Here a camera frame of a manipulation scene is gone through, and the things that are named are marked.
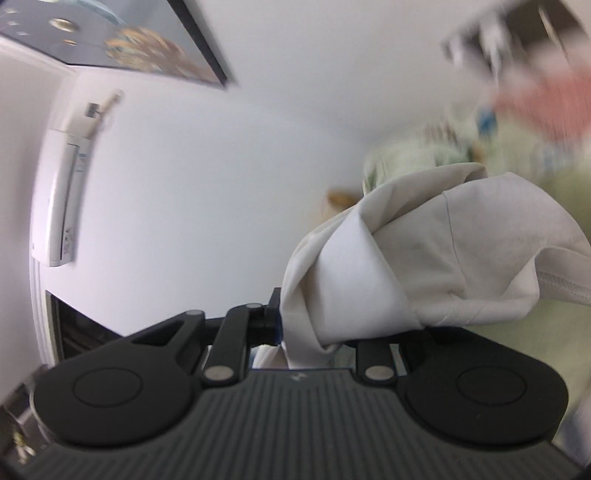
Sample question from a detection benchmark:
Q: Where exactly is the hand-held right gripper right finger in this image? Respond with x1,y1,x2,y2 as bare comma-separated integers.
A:
353,339,437,387

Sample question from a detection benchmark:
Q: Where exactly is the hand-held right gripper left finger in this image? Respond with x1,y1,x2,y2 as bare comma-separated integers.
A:
121,287,283,387

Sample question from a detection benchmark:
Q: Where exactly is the white t-shirt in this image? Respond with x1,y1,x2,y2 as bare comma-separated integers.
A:
253,162,591,371

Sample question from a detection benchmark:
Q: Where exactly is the white air conditioner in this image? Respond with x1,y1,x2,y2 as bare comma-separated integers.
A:
29,89,124,268

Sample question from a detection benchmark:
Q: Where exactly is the pink cloth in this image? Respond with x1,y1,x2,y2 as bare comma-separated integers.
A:
487,65,591,146

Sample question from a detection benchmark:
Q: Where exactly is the dark shelf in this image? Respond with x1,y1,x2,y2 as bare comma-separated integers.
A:
440,0,589,80

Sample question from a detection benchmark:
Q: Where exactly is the white door frame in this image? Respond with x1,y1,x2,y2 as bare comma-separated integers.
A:
28,258,123,367

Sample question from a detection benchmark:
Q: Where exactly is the framed wall poster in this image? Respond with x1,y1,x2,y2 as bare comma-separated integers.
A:
0,0,243,89

